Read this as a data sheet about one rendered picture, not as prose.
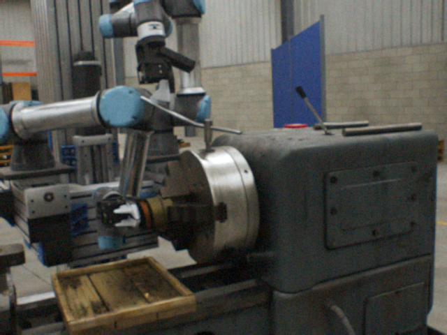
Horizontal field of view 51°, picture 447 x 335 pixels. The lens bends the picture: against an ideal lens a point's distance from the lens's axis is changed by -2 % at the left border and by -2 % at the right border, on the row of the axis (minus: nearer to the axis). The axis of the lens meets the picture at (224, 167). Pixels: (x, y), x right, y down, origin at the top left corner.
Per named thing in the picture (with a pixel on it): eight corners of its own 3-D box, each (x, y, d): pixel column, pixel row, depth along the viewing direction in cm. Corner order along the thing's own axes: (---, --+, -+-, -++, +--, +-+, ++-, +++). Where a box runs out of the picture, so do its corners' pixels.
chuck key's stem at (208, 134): (213, 160, 130) (214, 118, 127) (208, 162, 129) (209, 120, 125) (206, 159, 131) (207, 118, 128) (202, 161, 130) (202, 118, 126)
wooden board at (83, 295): (151, 267, 148) (151, 255, 147) (196, 310, 116) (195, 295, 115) (51, 286, 135) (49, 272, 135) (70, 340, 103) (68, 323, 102)
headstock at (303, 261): (345, 222, 190) (344, 123, 184) (445, 253, 147) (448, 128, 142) (208, 248, 165) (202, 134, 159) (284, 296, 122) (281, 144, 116)
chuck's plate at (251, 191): (208, 229, 155) (210, 135, 146) (256, 276, 129) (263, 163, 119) (198, 231, 154) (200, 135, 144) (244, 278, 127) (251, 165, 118)
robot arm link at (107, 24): (140, -15, 185) (93, 11, 143) (167, -18, 184) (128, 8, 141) (144, 15, 191) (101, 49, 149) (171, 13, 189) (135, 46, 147)
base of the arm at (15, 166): (7, 167, 168) (3, 140, 167) (49, 163, 176) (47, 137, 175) (14, 172, 156) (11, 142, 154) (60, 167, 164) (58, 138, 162)
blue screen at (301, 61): (256, 160, 1028) (252, 49, 994) (293, 159, 1032) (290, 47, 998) (295, 202, 621) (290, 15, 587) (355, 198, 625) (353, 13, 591)
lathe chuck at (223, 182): (198, 231, 154) (200, 135, 144) (244, 278, 127) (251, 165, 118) (171, 236, 150) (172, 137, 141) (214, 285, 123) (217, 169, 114)
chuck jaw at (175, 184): (195, 199, 136) (185, 162, 141) (201, 191, 132) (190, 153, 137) (158, 204, 132) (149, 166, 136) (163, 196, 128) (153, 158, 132)
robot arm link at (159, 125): (149, 128, 198) (147, 95, 196) (181, 127, 196) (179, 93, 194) (140, 130, 186) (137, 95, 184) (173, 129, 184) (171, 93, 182)
